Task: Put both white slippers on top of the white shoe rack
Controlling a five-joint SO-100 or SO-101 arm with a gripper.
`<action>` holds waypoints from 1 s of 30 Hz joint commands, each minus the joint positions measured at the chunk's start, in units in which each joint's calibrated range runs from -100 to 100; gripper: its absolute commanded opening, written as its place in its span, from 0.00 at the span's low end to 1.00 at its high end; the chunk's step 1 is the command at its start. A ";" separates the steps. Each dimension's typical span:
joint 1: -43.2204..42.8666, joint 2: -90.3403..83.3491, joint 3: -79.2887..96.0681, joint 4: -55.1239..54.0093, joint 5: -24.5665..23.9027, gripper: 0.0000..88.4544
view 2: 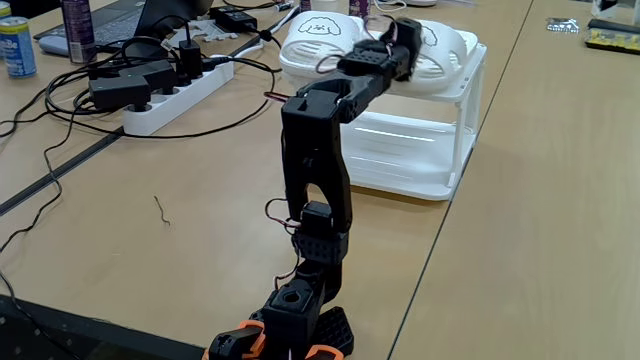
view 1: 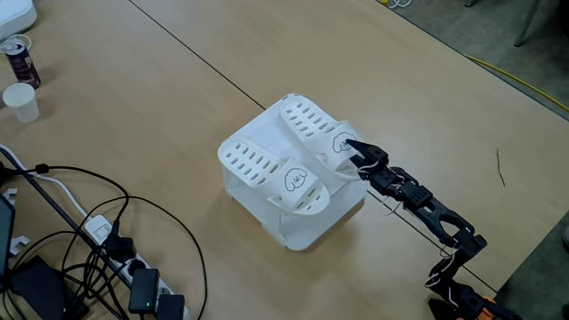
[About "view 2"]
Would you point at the thin dark twig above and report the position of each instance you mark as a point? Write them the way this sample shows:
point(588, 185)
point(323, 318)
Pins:
point(160, 207)

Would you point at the black plug-in charger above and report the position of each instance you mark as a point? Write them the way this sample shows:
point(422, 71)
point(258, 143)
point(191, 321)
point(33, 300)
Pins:
point(190, 57)

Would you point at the dark laptop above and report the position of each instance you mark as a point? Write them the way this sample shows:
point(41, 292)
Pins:
point(115, 22)

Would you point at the black and yellow box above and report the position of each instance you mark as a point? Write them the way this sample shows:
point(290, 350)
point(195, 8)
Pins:
point(612, 40)

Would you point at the white paper cup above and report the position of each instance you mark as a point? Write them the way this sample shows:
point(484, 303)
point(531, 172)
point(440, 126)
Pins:
point(324, 4)

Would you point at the white printed bracket part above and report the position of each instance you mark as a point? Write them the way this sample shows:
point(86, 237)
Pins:
point(205, 32)

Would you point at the white plastic box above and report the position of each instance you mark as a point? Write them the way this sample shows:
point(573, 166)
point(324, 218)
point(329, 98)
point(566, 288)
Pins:
point(615, 10)

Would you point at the tall purple drink can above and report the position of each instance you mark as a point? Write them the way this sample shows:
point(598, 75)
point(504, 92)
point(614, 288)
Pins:
point(79, 30)

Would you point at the dark purple drink can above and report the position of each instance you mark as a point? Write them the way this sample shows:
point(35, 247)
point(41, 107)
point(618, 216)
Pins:
point(306, 5)
point(359, 6)

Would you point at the white slipper with dog print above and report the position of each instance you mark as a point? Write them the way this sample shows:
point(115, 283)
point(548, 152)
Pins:
point(445, 55)
point(320, 50)

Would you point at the white power strip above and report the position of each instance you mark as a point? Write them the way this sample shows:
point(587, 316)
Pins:
point(175, 107)

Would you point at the white two-tier shoe rack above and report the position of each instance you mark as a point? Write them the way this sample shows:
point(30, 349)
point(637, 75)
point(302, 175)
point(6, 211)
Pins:
point(400, 145)

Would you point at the silver foil wrapper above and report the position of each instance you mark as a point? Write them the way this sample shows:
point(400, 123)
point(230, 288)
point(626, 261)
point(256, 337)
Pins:
point(562, 25)

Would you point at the teal drink can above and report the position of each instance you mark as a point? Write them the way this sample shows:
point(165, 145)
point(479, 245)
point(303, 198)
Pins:
point(4, 10)

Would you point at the large black power adapter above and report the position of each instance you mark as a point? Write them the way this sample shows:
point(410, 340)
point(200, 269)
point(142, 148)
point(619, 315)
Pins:
point(120, 92)

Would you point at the blue drink can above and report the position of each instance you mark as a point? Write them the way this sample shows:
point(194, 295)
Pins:
point(17, 50)

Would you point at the black power brick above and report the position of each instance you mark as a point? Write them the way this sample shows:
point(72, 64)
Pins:
point(232, 20)

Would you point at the pale blue mouse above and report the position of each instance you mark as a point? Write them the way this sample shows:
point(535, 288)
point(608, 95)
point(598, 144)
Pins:
point(52, 46)

